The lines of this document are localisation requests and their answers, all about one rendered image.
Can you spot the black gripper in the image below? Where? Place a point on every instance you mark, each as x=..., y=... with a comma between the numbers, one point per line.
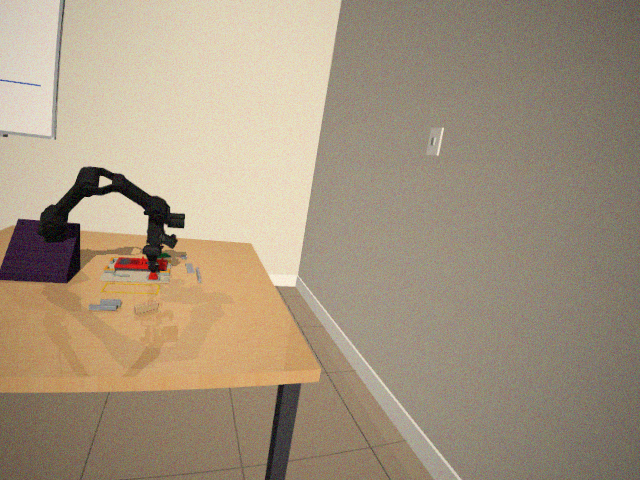
x=154, y=249

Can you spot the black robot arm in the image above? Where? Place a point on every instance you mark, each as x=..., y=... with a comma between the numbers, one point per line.
x=55, y=217

